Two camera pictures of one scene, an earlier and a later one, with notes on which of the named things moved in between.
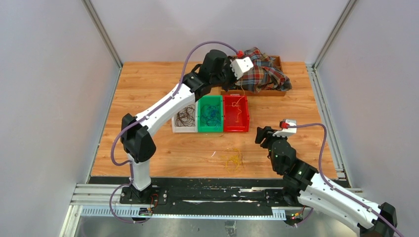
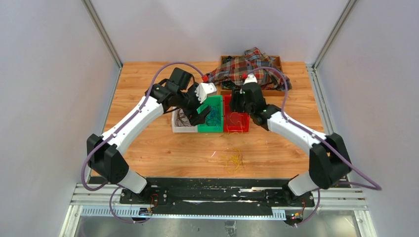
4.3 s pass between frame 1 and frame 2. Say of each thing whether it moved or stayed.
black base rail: stayed
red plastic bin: stayed
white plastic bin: stayed
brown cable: stayed
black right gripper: moved
